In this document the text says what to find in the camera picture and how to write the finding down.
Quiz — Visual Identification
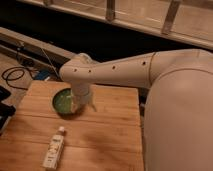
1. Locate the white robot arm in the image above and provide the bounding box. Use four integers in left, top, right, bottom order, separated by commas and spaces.
60, 49, 213, 171

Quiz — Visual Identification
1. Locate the blue object on floor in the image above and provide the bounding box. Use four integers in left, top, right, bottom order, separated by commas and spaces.
34, 70, 50, 80

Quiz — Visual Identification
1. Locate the green ceramic bowl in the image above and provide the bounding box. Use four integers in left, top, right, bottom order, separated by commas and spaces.
52, 88, 84, 117

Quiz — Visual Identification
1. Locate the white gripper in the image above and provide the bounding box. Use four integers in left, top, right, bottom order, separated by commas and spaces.
66, 83, 97, 112

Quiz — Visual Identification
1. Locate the white plastic bottle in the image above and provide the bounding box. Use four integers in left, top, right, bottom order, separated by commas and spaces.
42, 126, 65, 170

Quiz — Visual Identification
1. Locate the thin white cable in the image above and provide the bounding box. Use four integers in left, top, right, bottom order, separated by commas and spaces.
39, 46, 62, 80

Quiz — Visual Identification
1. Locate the black coiled cable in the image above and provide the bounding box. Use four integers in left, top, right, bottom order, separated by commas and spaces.
1, 65, 36, 90

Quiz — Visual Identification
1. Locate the black device at left edge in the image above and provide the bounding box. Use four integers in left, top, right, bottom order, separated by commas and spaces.
0, 85, 16, 135

